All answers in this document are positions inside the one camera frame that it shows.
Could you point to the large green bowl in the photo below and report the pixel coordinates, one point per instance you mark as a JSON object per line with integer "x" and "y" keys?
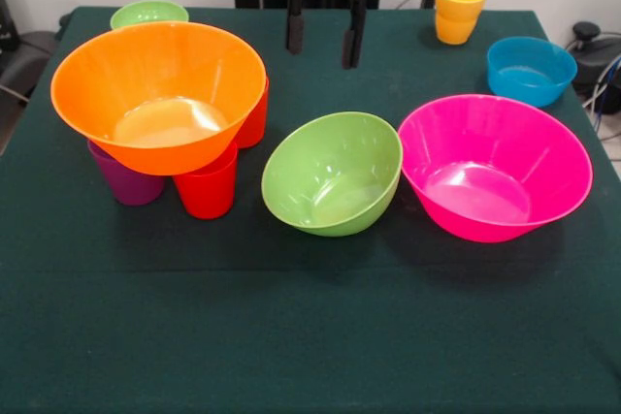
{"x": 330, "y": 181}

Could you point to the large orange bowl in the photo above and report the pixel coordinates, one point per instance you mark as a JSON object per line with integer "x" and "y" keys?
{"x": 160, "y": 65}

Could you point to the orange cup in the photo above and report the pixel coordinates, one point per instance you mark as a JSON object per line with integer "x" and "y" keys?
{"x": 257, "y": 123}

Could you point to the small green bowl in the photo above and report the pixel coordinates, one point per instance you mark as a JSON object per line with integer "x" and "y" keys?
{"x": 148, "y": 11}

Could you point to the red cup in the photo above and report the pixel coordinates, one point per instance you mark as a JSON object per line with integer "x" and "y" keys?
{"x": 206, "y": 196}

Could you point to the small blue bowl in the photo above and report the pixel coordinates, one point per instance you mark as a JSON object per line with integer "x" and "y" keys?
{"x": 529, "y": 79}

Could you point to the large pink bowl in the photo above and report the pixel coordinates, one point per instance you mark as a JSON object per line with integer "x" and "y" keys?
{"x": 490, "y": 200}

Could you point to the purple cup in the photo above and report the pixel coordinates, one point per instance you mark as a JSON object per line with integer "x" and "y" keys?
{"x": 128, "y": 188}

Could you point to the dark green tablecloth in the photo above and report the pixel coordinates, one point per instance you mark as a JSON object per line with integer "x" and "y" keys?
{"x": 291, "y": 312}

